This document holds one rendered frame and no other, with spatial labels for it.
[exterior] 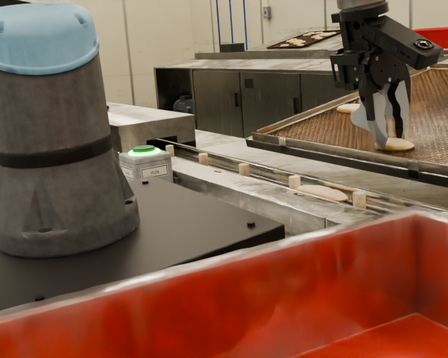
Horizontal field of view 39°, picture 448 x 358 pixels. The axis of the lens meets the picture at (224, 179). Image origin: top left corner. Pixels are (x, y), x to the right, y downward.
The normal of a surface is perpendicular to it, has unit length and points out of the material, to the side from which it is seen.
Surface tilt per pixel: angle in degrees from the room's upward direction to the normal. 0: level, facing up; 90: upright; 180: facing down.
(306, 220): 90
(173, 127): 90
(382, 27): 29
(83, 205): 75
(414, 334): 0
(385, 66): 90
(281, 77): 90
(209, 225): 4
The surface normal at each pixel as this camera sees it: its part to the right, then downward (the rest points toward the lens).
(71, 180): 0.39, -0.07
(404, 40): 0.07, -0.75
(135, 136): 0.52, 0.15
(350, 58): -0.79, 0.36
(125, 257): -0.09, -0.95
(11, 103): -0.32, 0.30
